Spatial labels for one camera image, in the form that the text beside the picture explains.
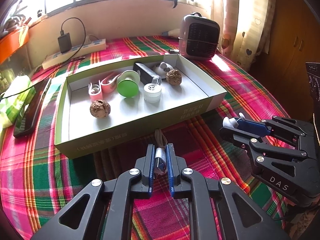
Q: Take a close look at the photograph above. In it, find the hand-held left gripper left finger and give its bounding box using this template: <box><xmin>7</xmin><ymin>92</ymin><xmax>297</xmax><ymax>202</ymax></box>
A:
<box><xmin>31</xmin><ymin>144</ymin><xmax>155</xmax><ymax>240</ymax></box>

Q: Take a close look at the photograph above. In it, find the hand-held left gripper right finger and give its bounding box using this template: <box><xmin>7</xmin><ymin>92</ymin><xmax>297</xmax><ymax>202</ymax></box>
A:
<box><xmin>166</xmin><ymin>143</ymin><xmax>292</xmax><ymax>240</ymax></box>

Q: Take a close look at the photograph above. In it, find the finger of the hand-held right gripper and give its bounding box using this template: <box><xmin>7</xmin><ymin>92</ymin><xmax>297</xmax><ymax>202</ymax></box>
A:
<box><xmin>220</xmin><ymin>126</ymin><xmax>313</xmax><ymax>180</ymax></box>
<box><xmin>236</xmin><ymin>116</ymin><xmax>314</xmax><ymax>153</ymax></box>

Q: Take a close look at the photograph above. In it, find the grey USB cable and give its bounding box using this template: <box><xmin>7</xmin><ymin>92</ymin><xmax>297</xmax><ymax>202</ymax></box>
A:
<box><xmin>154</xmin><ymin>129</ymin><xmax>168</xmax><ymax>180</ymax></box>

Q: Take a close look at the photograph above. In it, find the small white knob gadget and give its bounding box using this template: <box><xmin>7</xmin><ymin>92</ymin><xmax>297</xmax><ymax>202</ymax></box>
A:
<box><xmin>223</xmin><ymin>114</ymin><xmax>244</xmax><ymax>130</ymax></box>

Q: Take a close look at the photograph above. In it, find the green and white shallow box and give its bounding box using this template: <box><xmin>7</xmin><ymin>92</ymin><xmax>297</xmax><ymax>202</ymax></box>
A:
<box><xmin>54</xmin><ymin>54</ymin><xmax>227</xmax><ymax>159</ymax></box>

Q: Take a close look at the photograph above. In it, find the small white jar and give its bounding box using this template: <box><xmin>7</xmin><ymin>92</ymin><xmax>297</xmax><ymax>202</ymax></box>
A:
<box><xmin>143</xmin><ymin>83</ymin><xmax>162</xmax><ymax>103</ymax></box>

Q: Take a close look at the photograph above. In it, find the brown walnut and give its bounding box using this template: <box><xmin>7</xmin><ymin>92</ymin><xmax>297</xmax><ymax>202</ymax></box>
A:
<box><xmin>90</xmin><ymin>99</ymin><xmax>111</xmax><ymax>118</ymax></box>
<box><xmin>166</xmin><ymin>69</ymin><xmax>184</xmax><ymax>83</ymax></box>

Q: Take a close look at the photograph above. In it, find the green and white spool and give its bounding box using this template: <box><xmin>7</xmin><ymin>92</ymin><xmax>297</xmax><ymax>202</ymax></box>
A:
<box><xmin>117</xmin><ymin>70</ymin><xmax>140</xmax><ymax>98</ymax></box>

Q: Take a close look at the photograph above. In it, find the pink clip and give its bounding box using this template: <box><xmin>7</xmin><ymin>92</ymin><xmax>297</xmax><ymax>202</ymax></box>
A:
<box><xmin>101</xmin><ymin>72</ymin><xmax>123</xmax><ymax>93</ymax></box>
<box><xmin>88</xmin><ymin>81</ymin><xmax>103</xmax><ymax>102</ymax></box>

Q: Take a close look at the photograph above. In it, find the black and silver bike light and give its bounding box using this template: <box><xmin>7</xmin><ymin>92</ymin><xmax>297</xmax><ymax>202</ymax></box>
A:
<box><xmin>133</xmin><ymin>62</ymin><xmax>162</xmax><ymax>85</ymax></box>

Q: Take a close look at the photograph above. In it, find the white dome gadget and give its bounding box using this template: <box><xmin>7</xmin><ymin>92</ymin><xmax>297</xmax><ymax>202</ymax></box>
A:
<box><xmin>152</xmin><ymin>62</ymin><xmax>173</xmax><ymax>76</ymax></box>

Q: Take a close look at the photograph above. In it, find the plaid tablecloth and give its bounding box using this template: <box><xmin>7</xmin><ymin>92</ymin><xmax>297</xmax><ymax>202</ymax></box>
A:
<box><xmin>0</xmin><ymin>35</ymin><xmax>300</xmax><ymax>240</ymax></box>

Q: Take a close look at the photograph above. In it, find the small grey fan heater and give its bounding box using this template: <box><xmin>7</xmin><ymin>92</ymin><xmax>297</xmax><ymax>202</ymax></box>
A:
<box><xmin>178</xmin><ymin>13</ymin><xmax>220</xmax><ymax>61</ymax></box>

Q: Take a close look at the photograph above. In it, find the wooden cabinet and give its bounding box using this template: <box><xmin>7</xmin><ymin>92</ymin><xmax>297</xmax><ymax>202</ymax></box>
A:
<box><xmin>250</xmin><ymin>0</ymin><xmax>320</xmax><ymax>100</ymax></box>

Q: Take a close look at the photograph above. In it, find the heart print curtain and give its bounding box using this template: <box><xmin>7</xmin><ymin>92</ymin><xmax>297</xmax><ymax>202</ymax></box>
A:
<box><xmin>212</xmin><ymin>0</ymin><xmax>275</xmax><ymax>68</ymax></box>

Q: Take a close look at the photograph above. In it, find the black phone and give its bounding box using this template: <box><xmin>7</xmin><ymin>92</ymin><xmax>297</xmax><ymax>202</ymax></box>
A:
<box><xmin>13</xmin><ymin>78</ymin><xmax>52</xmax><ymax>138</ymax></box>

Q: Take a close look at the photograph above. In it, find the white power strip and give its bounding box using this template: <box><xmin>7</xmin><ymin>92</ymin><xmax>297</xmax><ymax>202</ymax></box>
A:
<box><xmin>42</xmin><ymin>39</ymin><xmax>107</xmax><ymax>70</ymax></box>

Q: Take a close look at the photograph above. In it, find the green and white tissue pack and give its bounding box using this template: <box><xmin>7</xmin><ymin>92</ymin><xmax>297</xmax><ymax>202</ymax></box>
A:
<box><xmin>0</xmin><ymin>76</ymin><xmax>37</xmax><ymax>128</ymax></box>

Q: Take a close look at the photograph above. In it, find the black charger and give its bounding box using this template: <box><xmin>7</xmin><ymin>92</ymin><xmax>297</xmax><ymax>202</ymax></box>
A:
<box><xmin>57</xmin><ymin>32</ymin><xmax>73</xmax><ymax>54</ymax></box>

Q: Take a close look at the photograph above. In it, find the orange tray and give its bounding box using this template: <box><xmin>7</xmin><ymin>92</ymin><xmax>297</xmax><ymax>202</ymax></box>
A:
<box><xmin>0</xmin><ymin>29</ymin><xmax>29</xmax><ymax>64</ymax></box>

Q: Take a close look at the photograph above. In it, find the wrapped plant bouquet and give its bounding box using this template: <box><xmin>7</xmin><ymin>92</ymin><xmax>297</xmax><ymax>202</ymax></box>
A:
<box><xmin>0</xmin><ymin>5</ymin><xmax>33</xmax><ymax>33</ymax></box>

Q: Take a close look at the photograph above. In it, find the black charging cable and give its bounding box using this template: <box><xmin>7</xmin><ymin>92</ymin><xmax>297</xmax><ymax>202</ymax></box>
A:
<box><xmin>0</xmin><ymin>17</ymin><xmax>87</xmax><ymax>100</ymax></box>

